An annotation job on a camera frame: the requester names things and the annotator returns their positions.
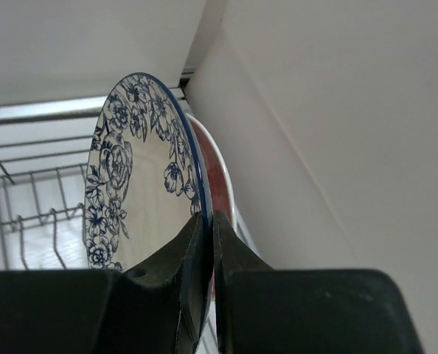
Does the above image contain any grey wire dish rack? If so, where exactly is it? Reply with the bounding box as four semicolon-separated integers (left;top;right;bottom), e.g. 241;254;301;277
0;132;220;354

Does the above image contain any red and teal floral plate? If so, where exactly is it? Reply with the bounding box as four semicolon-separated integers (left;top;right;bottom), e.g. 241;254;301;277
186;114;237;231

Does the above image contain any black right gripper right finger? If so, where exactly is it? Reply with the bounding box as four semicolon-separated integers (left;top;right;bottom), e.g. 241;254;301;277
212;211;278;353

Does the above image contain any blue and white floral plate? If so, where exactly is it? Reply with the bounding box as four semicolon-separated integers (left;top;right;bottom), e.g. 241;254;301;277
83;72;212;271

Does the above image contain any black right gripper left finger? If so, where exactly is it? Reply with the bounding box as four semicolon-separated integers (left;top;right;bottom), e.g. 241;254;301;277
119;212;205;353

